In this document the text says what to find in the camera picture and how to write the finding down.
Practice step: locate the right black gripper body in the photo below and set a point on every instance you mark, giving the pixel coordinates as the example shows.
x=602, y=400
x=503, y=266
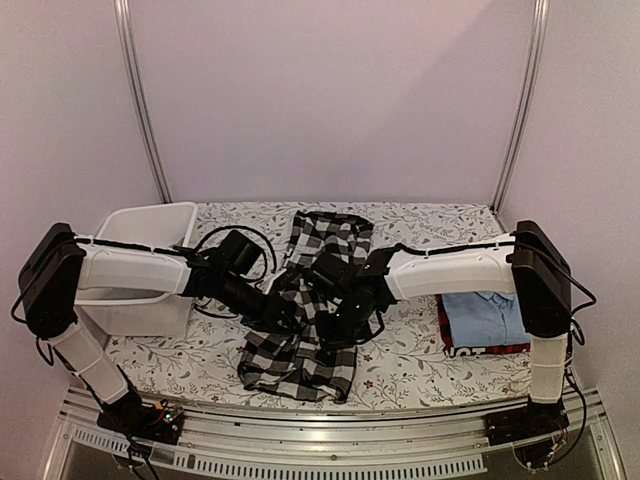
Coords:
x=349, y=324

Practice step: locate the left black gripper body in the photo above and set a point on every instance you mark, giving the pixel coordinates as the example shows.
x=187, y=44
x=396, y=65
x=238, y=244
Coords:
x=253, y=313

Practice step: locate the black white plaid shirt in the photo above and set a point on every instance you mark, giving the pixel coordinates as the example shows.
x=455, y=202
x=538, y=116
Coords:
x=295, y=365

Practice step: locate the red black shirt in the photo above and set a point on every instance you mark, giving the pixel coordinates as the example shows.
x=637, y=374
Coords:
x=453, y=351

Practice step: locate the light blue shirt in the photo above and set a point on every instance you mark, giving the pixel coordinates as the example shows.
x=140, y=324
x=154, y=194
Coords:
x=484, y=319

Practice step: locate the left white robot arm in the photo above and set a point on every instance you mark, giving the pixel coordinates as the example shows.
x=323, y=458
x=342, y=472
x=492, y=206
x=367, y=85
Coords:
x=64, y=263

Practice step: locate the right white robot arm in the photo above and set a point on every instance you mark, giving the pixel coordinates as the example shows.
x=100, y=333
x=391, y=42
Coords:
x=524, y=263

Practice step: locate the floral white tablecloth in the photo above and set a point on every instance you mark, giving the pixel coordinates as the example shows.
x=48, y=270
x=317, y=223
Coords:
x=405, y=368

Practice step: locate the white plastic bin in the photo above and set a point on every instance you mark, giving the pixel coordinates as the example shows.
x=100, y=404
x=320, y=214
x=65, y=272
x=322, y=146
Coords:
x=123, y=312

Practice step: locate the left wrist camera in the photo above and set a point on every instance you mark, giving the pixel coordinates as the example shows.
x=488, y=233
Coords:
x=239, y=252

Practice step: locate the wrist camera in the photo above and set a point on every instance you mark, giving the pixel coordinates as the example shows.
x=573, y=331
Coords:
x=331, y=275
x=239, y=252

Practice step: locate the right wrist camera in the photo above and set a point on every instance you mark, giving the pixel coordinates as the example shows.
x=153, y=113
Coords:
x=331, y=275

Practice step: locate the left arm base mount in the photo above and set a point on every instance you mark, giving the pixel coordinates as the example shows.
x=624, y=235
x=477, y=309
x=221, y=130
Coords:
x=132, y=417

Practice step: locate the aluminium front rail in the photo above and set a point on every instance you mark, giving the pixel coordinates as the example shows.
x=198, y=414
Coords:
x=229, y=442

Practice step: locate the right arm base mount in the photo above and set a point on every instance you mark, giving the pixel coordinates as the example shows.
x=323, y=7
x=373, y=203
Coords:
x=542, y=426

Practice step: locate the left aluminium frame post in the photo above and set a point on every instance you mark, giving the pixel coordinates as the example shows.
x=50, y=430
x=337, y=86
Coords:
x=125, y=30

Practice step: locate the aluminium frame post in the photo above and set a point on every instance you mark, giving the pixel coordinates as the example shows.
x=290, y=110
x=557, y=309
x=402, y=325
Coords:
x=125, y=30
x=525, y=99

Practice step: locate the right aluminium frame post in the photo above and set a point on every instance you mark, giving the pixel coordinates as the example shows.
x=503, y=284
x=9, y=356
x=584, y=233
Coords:
x=525, y=99

